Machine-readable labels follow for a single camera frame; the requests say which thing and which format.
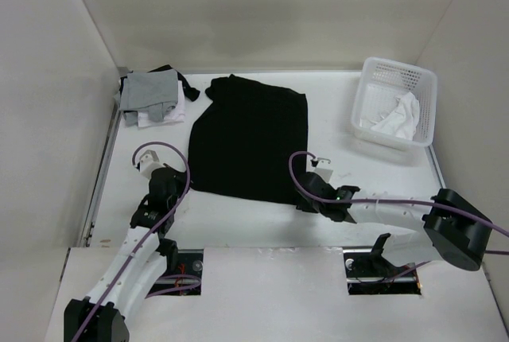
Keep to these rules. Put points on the white tank top in basket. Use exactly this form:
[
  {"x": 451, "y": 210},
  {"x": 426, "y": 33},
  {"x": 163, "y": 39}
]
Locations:
[{"x": 402, "y": 122}]

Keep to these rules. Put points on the black tank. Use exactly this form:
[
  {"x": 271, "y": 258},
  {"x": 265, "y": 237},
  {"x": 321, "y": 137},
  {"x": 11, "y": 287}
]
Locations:
[
  {"x": 241, "y": 144},
  {"x": 190, "y": 93}
]

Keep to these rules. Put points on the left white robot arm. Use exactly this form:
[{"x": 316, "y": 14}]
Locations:
[{"x": 104, "y": 312}]

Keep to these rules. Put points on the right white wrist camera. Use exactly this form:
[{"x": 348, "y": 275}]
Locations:
[{"x": 323, "y": 168}]

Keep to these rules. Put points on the metal table edge rail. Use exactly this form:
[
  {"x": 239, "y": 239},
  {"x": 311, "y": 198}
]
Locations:
[{"x": 88, "y": 223}]

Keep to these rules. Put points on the white plastic basket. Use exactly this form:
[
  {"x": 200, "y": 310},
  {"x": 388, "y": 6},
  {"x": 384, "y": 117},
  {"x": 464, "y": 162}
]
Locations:
[{"x": 381, "y": 82}]

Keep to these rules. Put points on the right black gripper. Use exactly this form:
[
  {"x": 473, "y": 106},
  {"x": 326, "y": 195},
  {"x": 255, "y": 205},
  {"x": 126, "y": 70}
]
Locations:
[{"x": 301, "y": 204}]

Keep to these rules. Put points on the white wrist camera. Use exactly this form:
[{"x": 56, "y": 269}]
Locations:
[
  {"x": 323, "y": 168},
  {"x": 149, "y": 162}
]

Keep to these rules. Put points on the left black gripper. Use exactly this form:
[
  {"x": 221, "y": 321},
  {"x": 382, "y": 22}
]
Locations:
[{"x": 182, "y": 177}]

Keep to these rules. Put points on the folded grey tank top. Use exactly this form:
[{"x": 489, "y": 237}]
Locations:
[{"x": 154, "y": 93}]

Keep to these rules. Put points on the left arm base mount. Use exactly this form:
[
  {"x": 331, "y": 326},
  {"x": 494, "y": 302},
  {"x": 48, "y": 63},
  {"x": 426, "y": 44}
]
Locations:
[{"x": 183, "y": 274}]

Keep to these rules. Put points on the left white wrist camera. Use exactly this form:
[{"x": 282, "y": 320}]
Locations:
[{"x": 149, "y": 162}]

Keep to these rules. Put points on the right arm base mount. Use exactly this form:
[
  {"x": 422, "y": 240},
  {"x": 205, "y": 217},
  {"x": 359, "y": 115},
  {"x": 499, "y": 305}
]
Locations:
[{"x": 368, "y": 273}]

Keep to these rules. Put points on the folded black tank top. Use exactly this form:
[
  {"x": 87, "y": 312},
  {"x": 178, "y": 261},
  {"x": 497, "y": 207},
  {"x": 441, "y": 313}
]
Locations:
[{"x": 190, "y": 93}]

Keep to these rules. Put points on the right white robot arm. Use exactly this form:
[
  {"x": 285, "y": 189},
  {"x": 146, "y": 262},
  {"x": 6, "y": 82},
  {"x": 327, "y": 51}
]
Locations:
[{"x": 448, "y": 229}]

